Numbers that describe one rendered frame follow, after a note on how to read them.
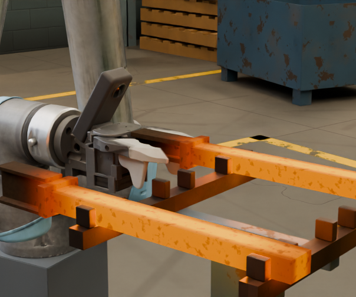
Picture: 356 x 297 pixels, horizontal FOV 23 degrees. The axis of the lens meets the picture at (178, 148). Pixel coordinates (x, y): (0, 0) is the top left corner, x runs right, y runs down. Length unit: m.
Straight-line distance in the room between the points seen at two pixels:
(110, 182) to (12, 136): 0.19
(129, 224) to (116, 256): 2.64
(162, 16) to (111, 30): 6.96
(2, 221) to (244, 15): 5.50
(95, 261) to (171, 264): 1.42
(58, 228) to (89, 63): 0.42
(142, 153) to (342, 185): 0.27
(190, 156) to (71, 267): 0.88
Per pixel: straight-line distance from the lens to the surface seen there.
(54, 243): 1.91
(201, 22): 8.19
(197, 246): 0.80
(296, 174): 1.01
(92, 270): 2.00
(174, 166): 1.19
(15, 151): 1.29
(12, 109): 1.30
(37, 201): 0.96
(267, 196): 4.21
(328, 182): 0.99
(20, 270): 1.91
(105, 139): 1.15
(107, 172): 1.18
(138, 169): 1.12
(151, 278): 3.28
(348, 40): 6.35
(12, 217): 1.33
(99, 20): 1.64
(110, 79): 1.15
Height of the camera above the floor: 1.32
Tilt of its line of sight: 15 degrees down
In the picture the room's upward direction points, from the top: straight up
